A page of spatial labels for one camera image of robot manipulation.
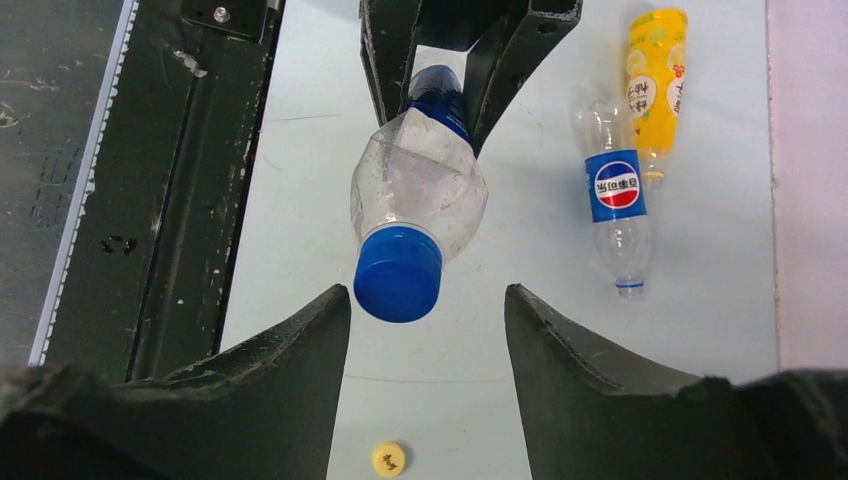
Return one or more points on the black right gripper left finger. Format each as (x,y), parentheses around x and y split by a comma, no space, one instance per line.
(263,409)

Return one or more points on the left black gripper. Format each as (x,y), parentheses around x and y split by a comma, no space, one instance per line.
(507,40)

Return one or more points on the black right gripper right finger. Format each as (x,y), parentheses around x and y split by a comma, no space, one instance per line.
(592,409)

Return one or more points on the clear crushed bottle blue label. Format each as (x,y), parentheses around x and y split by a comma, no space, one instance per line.
(419,169)

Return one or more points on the blue bottle cap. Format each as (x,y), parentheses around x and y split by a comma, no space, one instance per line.
(398,274)

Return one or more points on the yellow bottle cap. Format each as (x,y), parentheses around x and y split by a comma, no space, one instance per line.
(388,459)

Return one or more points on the lying uncapped Pepsi bottle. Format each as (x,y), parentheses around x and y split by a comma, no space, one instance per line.
(617,200)

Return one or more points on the yellow juice bottle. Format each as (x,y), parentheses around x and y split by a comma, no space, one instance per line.
(656,70)

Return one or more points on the grey slotted cable duct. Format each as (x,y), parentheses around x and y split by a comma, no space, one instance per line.
(85,183)

